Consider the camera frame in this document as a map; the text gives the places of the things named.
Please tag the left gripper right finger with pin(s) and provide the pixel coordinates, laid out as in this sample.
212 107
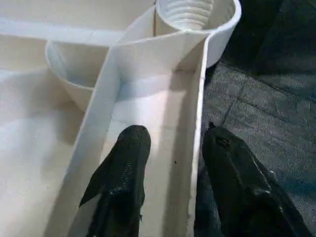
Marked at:
242 192

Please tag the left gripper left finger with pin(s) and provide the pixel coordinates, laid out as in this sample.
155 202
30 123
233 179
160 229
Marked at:
123 177

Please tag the white plastic table top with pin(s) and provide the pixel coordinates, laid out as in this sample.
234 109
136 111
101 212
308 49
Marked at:
61 123

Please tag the white plastic table leg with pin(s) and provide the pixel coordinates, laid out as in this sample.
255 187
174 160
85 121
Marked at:
185 14

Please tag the black plastic mat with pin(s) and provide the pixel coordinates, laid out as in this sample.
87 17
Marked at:
259 98

